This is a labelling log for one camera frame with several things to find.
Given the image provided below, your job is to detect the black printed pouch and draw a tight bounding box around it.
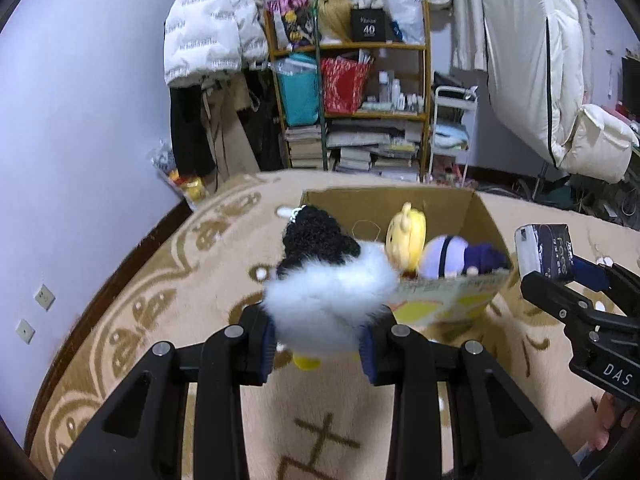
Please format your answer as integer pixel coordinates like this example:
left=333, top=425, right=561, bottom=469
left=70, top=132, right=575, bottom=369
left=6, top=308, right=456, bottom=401
left=514, top=224, right=575, bottom=284

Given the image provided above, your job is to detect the teal bag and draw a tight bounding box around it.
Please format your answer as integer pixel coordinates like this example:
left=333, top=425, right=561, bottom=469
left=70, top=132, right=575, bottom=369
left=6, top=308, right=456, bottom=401
left=271, top=53, right=320, bottom=127

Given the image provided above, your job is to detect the black hanging coat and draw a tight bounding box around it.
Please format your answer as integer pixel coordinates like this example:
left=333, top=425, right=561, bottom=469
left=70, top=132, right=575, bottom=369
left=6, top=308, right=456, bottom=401
left=169, top=86, right=217, bottom=179

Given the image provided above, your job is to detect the person's right hand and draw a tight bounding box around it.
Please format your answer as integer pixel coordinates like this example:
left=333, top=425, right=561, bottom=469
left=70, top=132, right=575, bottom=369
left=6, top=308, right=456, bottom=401
left=588, top=392, right=638, bottom=451

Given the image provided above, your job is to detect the black gift box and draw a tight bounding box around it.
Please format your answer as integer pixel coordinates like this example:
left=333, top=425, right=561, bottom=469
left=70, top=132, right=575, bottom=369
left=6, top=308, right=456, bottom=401
left=350, top=8, right=386, bottom=42

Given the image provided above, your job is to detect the beige patterned carpet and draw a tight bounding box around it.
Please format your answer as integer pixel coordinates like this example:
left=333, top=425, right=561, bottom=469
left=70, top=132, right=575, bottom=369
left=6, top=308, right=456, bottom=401
left=27, top=169, right=640, bottom=480

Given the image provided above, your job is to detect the beige hanging coat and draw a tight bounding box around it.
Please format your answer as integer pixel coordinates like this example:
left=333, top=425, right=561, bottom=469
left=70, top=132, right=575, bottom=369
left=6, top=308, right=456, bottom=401
left=202, top=74, right=259, bottom=182

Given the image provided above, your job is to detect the red patterned bag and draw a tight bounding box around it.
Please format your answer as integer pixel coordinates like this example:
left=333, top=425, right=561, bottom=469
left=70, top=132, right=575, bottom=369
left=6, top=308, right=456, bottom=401
left=321, top=58, right=372, bottom=114

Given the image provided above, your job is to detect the white covered mattress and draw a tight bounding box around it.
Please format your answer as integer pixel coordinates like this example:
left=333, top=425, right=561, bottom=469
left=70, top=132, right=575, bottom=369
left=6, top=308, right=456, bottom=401
left=482, top=0, right=585, bottom=174

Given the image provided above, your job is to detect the open cardboard box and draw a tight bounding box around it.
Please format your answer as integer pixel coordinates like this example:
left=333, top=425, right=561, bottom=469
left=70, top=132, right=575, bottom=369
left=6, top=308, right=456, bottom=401
left=302, top=186, right=512, bottom=326

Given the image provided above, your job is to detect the white cushion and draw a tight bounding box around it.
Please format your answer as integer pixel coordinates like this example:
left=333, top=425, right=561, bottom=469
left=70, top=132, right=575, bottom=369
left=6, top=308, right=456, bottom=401
left=561, top=104, right=639, bottom=184

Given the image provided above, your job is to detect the white puffer jacket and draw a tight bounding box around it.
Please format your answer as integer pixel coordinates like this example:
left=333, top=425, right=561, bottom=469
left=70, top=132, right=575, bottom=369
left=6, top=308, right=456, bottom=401
left=164, top=0, right=268, bottom=88

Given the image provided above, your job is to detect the wall socket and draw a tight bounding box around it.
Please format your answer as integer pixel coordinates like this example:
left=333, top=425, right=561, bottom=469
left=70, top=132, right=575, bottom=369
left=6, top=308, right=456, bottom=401
left=34, top=284, right=55, bottom=311
left=15, top=320, right=35, bottom=344

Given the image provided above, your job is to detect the stack of books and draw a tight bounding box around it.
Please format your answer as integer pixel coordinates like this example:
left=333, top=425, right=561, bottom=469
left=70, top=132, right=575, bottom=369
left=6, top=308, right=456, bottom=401
left=284, top=125, right=324, bottom=170
left=326, top=118, right=422, bottom=182

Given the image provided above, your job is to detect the lower wall socket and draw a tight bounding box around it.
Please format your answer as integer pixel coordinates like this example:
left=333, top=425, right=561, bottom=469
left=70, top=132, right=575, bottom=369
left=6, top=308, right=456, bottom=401
left=15, top=320, right=35, bottom=344

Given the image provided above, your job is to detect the white utility cart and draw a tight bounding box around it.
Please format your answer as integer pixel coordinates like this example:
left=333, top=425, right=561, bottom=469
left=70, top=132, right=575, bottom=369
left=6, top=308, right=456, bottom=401
left=427, top=84, right=478, bottom=188

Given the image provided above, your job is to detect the bag of snacks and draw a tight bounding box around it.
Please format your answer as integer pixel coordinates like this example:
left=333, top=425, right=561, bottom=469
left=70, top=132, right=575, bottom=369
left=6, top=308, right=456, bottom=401
left=149, top=141, right=209, bottom=211

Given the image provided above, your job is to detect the white fluffy black-haired plush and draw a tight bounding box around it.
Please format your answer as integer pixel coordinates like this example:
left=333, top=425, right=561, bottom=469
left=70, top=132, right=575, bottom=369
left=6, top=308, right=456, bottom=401
left=262, top=205, right=400, bottom=370

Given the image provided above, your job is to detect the yellow dog plush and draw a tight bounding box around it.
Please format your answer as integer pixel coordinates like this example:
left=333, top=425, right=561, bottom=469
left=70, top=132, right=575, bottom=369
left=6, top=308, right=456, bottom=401
left=385, top=203, right=427, bottom=276

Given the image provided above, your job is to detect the lavender-headed plush doll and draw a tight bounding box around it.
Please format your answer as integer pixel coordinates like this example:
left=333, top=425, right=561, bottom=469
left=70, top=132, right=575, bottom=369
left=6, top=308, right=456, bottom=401
left=418, top=235, right=510, bottom=280

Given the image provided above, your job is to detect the wooden shelving unit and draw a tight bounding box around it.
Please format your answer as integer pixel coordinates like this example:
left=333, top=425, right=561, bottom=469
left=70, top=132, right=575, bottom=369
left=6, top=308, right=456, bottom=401
left=264, top=1, right=433, bottom=182

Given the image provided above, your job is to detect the right stack of books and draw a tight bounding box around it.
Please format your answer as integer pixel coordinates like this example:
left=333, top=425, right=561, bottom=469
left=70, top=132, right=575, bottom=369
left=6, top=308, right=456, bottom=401
left=326, top=118, right=422, bottom=182

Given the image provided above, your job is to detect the left stack of books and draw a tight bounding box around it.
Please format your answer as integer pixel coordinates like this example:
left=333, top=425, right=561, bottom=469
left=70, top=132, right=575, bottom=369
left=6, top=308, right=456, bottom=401
left=284, top=125, right=324, bottom=170

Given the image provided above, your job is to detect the upper wall socket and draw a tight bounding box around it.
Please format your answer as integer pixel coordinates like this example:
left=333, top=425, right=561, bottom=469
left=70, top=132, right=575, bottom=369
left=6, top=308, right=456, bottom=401
left=34, top=284, right=55, bottom=311

